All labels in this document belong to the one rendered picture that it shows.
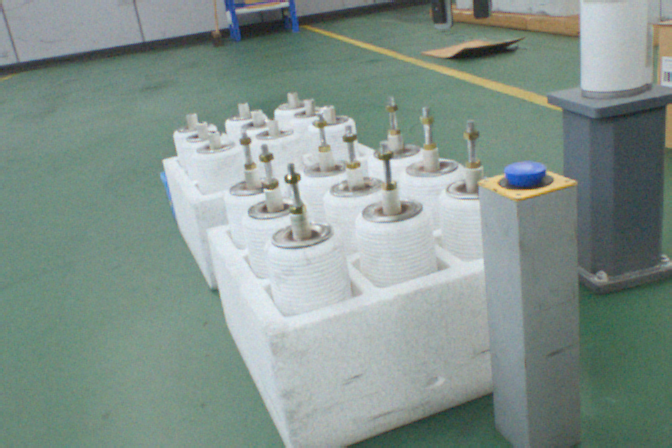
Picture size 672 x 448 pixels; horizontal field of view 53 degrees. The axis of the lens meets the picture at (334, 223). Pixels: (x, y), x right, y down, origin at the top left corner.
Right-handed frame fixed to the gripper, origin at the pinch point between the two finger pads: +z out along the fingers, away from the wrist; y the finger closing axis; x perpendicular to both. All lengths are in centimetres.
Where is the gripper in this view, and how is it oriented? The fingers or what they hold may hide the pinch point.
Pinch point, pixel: (463, 11)
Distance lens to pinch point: 84.1
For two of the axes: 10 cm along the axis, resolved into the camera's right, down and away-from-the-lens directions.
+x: 6.3, 1.9, -7.5
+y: -7.6, 3.3, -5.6
